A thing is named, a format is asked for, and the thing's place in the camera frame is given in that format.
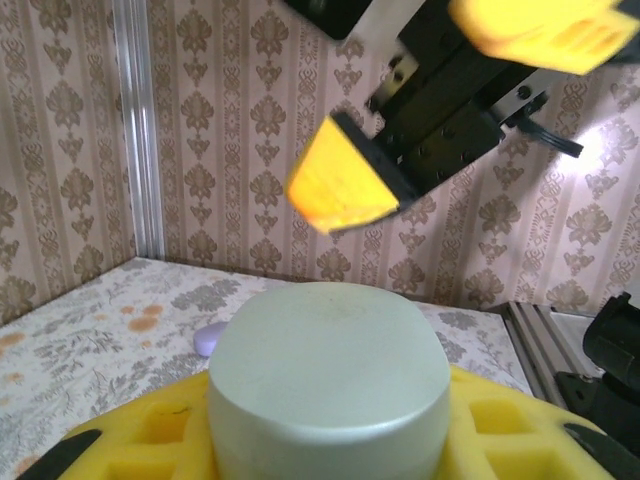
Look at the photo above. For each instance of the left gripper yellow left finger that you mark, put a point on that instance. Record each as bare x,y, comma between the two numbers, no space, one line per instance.
135,440

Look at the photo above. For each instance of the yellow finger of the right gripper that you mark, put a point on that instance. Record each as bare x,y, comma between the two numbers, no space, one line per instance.
340,185
540,30

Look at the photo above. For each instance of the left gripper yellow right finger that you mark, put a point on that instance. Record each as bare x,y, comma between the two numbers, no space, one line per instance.
520,440

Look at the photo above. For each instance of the lavender earbud charging case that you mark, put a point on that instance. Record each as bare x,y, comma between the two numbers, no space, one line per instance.
207,342

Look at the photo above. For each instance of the mint green earbud charging case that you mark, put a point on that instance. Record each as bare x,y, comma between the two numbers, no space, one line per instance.
325,380

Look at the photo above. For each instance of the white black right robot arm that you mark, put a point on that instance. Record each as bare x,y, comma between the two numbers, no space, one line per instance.
615,340

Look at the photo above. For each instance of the aluminium frame corner post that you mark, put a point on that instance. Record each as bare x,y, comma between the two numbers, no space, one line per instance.
140,125

